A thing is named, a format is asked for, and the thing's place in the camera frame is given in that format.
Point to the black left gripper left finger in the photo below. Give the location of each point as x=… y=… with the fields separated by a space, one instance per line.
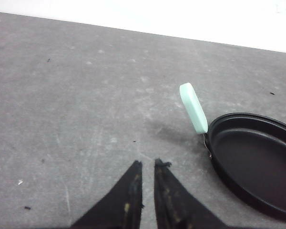
x=121 y=207

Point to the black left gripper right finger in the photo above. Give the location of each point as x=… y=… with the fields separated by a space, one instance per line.
x=175 y=207

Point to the black pan with mint handle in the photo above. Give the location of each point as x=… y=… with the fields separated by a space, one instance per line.
x=247 y=151

